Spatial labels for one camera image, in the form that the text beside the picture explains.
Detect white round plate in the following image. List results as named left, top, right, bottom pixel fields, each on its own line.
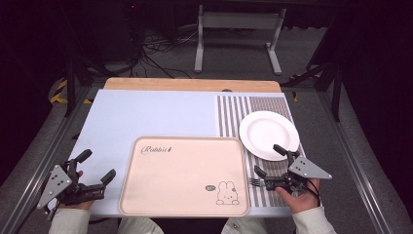
left=239, top=110, right=300, bottom=162

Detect black tripod stand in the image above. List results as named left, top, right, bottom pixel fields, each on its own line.
left=62, top=53, right=106, bottom=118
left=280, top=60, right=346, bottom=123

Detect aluminium frame rail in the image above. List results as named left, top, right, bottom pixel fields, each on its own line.
left=0, top=87, right=95, bottom=234
left=319, top=92, right=395, bottom=234

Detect person's white coat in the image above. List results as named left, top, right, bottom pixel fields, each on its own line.
left=116, top=216, right=271, bottom=234

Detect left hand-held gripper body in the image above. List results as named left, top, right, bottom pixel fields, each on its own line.
left=36, top=161, right=98, bottom=210

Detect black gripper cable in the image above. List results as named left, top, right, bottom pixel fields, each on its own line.
left=305, top=177, right=323, bottom=208

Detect person's left hand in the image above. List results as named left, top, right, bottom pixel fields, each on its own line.
left=56, top=170, right=95, bottom=211

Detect person's right hand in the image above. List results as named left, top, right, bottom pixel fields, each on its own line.
left=275, top=177, right=322, bottom=215

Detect black floor cables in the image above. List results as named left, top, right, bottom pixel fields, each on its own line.
left=135, top=27, right=200, bottom=80

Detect metal fork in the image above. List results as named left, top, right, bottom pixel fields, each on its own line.
left=248, top=176, right=268, bottom=189

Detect grey metal stand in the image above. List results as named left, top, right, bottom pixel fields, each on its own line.
left=194, top=4, right=287, bottom=76

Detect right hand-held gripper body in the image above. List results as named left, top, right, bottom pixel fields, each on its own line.
left=280, top=155, right=333, bottom=197

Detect yellow black floor tape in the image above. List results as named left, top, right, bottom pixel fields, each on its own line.
left=48, top=79, right=94, bottom=105

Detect pink tray with rabbit print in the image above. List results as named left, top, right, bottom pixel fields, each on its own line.
left=118, top=136, right=251, bottom=217

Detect pale blue table mat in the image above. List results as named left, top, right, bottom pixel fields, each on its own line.
left=66, top=89, right=294, bottom=218

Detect grey striped placemat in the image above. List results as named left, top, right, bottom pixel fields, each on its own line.
left=216, top=95, right=307, bottom=209

